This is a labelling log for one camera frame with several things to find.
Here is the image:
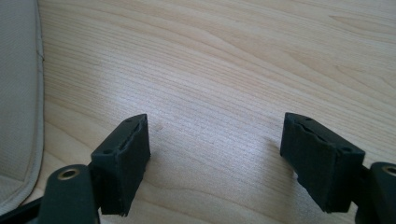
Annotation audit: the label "beige fabric mat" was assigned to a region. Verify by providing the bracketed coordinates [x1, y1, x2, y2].
[0, 0, 46, 217]

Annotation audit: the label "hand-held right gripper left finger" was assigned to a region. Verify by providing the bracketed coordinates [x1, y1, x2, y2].
[90, 113, 151, 217]

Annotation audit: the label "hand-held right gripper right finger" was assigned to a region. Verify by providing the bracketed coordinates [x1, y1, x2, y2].
[279, 112, 366, 214]

